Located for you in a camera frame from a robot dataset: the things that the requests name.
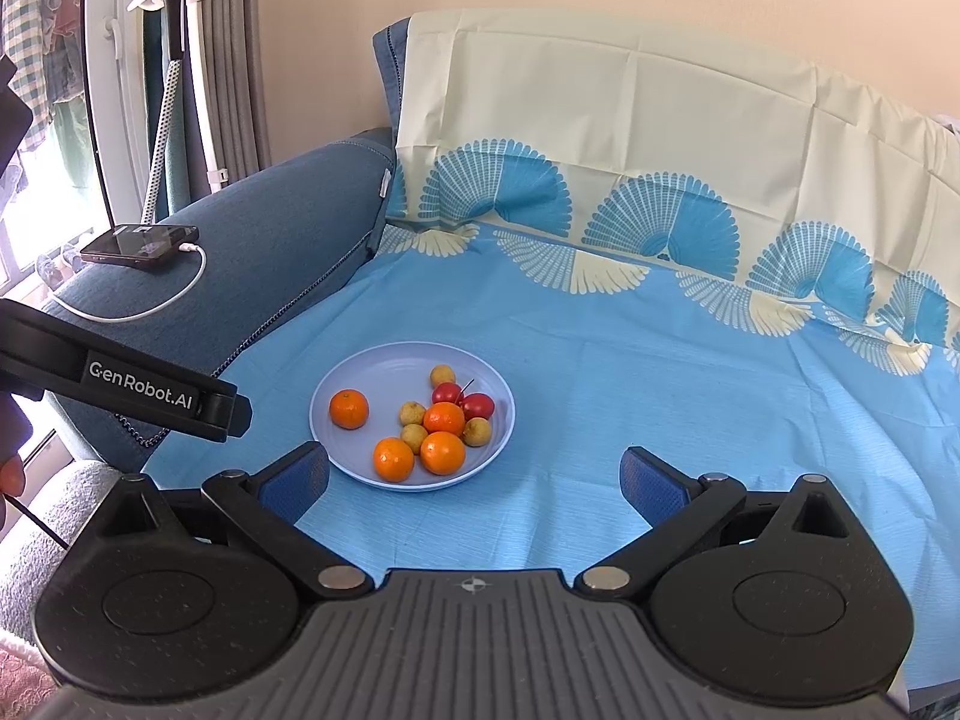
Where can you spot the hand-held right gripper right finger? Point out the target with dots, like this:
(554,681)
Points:
(652,484)

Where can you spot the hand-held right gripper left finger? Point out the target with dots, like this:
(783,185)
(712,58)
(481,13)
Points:
(296,480)

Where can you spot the orange tangerine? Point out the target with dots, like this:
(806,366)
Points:
(394,460)
(442,453)
(349,409)
(444,418)

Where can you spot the small yellow-green fruit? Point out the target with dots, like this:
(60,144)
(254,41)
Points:
(411,413)
(414,436)
(442,375)
(477,431)

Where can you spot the lavender plastic plate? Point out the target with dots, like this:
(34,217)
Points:
(375,375)

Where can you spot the small red fruit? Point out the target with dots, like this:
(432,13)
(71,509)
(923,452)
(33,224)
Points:
(448,393)
(478,406)

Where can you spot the person's left hand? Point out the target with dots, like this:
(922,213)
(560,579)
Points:
(9,480)

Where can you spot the black smartphone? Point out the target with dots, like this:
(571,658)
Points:
(135,244)

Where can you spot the blue fan-print bed sheet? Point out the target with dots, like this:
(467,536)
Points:
(637,330)

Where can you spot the blue fabric sofa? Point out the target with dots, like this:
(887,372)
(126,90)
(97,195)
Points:
(262,240)

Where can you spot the black angular object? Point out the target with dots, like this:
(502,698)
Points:
(11,127)

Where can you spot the pink lace cloth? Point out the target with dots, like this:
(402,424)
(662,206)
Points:
(19,679)

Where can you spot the grey curtain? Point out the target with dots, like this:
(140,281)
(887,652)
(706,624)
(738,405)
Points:
(240,90)

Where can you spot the hanging clothes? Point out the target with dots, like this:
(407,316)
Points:
(30,15)

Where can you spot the white window frame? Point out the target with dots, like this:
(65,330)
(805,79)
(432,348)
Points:
(124,90)

